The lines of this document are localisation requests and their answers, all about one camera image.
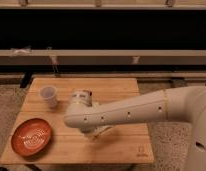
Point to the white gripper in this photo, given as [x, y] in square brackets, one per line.
[96, 131]

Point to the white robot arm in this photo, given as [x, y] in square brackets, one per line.
[183, 104]

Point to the orange ceramic bowl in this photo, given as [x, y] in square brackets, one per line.
[31, 136]

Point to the brown chocolate bar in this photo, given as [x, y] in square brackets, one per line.
[87, 91]

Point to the wooden table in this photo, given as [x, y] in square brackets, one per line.
[121, 144]

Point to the translucent plastic cup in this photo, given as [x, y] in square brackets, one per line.
[49, 96]

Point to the grey shelf rail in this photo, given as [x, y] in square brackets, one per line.
[15, 57]

